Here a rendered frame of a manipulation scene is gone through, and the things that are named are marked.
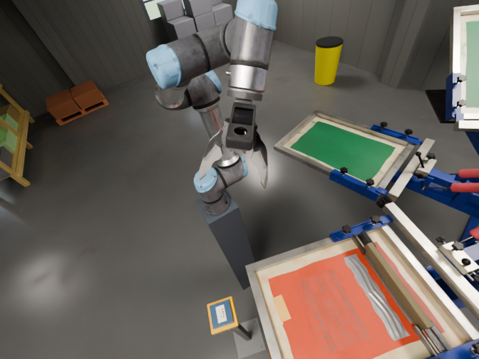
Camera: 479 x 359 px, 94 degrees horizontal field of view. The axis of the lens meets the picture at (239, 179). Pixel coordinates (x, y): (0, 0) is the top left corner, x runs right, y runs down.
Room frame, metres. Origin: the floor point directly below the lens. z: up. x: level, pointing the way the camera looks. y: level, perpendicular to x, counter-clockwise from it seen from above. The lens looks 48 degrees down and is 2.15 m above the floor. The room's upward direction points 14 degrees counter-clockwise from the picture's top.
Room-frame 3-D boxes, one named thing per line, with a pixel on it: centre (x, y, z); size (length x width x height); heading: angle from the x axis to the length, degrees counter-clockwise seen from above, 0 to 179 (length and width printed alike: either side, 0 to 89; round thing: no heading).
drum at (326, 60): (3.82, -2.00, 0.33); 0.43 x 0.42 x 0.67; 19
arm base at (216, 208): (0.72, 0.15, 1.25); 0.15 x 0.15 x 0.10
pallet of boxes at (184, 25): (6.25, 0.03, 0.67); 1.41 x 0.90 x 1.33; 109
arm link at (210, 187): (0.73, 0.15, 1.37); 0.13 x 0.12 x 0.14; 111
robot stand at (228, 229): (0.72, 0.15, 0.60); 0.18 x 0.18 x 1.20; 19
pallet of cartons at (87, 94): (5.22, 3.09, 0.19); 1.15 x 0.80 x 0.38; 109
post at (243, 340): (0.26, 0.24, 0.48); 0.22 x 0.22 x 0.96; 5
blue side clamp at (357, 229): (0.48, -0.55, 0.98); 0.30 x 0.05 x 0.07; 95
